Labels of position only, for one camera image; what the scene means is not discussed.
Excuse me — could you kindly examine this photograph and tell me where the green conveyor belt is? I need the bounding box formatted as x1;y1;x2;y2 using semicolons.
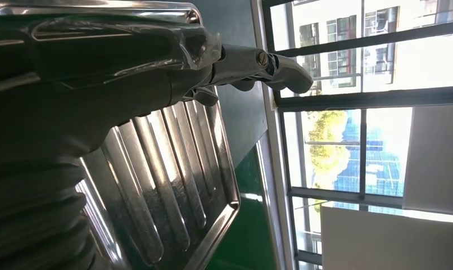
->
207;146;279;270

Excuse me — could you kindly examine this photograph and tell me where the white scale with steel tray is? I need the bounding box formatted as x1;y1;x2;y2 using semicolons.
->
0;0;241;270

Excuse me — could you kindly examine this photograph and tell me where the white window sill ledge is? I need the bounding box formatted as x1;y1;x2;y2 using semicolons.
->
250;0;296;270

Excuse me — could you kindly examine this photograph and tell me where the grey window blind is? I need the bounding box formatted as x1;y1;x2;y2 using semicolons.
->
402;104;453;217
320;206;453;270

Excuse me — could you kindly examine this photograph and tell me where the silver conveyor side rail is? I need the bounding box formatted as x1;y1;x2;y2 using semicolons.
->
256;130;287;270

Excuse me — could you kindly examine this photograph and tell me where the black window frame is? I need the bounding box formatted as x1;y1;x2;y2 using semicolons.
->
261;0;453;270

